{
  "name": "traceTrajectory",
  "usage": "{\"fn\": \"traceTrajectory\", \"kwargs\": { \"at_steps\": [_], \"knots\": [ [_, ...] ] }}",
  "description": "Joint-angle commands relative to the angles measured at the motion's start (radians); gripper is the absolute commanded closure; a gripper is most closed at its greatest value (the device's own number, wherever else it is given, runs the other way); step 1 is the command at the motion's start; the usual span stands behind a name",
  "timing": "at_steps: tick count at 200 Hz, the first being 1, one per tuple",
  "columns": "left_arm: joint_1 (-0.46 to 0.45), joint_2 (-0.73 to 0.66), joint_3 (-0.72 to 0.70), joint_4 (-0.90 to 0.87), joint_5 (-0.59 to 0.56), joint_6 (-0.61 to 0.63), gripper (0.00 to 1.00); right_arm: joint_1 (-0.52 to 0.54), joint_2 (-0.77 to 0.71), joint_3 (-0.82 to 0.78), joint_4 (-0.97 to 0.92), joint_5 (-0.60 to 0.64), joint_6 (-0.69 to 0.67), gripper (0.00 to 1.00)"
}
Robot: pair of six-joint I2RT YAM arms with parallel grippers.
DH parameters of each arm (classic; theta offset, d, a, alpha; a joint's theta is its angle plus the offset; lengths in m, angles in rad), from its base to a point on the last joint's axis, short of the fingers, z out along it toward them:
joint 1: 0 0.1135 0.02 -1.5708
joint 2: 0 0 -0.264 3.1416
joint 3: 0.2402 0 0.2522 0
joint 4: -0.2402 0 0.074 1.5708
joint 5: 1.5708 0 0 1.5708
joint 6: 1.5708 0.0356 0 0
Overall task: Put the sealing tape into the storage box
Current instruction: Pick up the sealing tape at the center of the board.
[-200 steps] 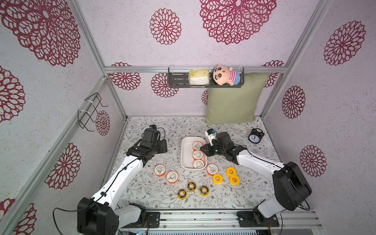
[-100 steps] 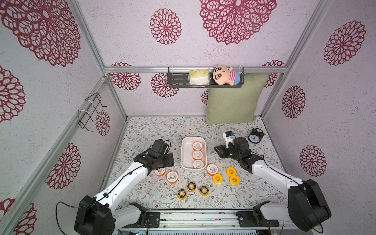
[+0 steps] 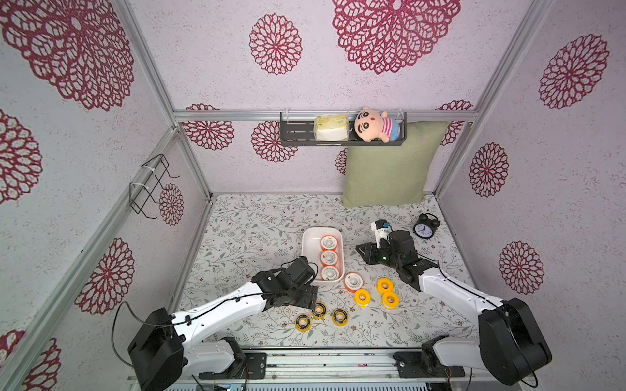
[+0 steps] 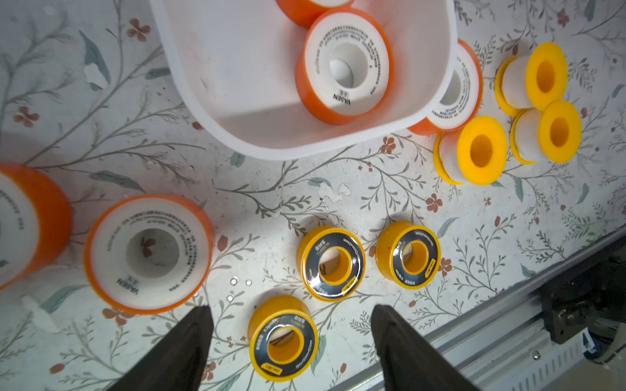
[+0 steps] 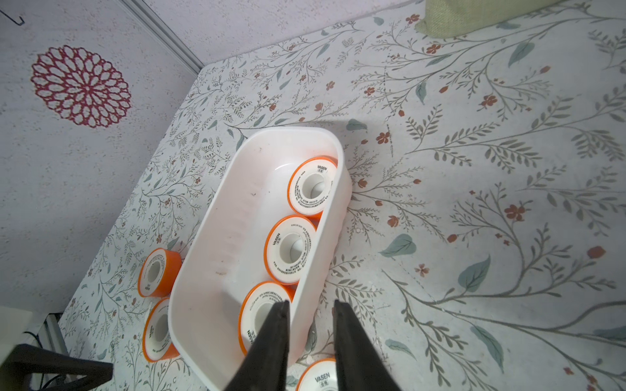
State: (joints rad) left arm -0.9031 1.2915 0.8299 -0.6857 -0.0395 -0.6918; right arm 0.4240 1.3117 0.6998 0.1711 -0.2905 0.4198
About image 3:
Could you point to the green pillow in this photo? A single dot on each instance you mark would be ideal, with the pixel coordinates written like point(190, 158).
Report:
point(390, 176)

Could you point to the black wall shelf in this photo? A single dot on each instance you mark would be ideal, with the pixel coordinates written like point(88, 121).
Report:
point(300, 133)

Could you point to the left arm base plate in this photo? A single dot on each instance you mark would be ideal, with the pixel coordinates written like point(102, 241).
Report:
point(252, 367)

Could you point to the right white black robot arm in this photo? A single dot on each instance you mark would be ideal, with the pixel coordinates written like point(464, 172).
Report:
point(510, 345)

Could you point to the plush doll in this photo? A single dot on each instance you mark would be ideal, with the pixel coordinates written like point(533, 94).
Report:
point(372, 125)

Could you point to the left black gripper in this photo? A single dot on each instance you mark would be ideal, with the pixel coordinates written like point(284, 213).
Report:
point(310, 296)

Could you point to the white plastic storage box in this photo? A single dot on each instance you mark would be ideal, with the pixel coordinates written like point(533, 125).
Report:
point(312, 250)

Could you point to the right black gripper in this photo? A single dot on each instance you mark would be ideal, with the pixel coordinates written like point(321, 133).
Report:
point(374, 252)

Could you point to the black yellow tape roll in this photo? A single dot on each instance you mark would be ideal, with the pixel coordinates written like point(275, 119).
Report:
point(340, 317)
point(302, 323)
point(319, 311)

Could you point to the yellow green sponge pack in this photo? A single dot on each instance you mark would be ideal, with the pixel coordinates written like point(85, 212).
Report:
point(333, 128)

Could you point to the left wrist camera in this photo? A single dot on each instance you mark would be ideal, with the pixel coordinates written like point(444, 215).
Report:
point(301, 270)

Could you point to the black wire wall rack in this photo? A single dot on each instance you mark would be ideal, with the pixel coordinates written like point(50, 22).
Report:
point(142, 191)

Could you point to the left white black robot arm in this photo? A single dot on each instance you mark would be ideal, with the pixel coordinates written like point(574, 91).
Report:
point(169, 347)

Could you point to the black alarm clock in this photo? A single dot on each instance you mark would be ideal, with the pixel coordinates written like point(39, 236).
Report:
point(426, 225)

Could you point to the orange tape roll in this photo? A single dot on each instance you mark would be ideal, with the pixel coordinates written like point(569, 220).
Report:
point(329, 258)
point(353, 282)
point(330, 273)
point(329, 243)

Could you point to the yellow tape roll top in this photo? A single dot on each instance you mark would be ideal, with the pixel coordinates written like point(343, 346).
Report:
point(384, 285)

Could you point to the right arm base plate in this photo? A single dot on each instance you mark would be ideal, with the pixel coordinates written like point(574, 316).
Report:
point(420, 365)

